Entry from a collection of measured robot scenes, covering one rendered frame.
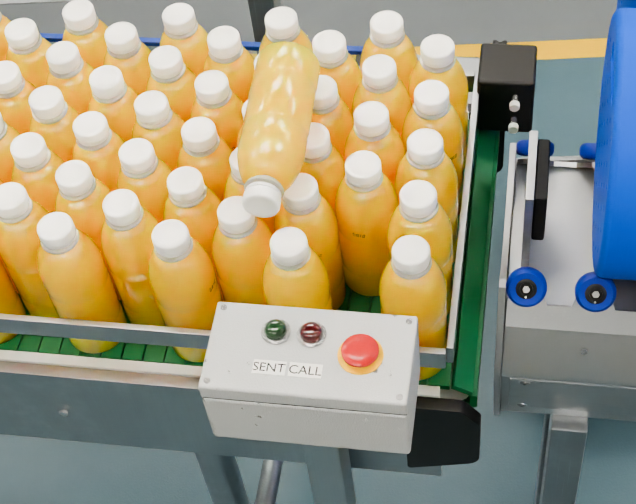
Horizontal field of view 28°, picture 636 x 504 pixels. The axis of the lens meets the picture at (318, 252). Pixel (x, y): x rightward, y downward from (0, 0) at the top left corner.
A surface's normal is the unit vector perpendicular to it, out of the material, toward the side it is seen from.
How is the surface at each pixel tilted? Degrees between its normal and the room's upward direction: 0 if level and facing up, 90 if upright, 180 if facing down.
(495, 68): 0
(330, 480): 90
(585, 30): 0
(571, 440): 90
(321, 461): 90
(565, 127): 0
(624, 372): 71
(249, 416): 90
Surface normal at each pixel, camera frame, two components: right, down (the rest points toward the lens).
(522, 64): -0.09, -0.59
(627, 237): -0.16, 0.69
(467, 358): 0.42, -0.48
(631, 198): -0.17, 0.46
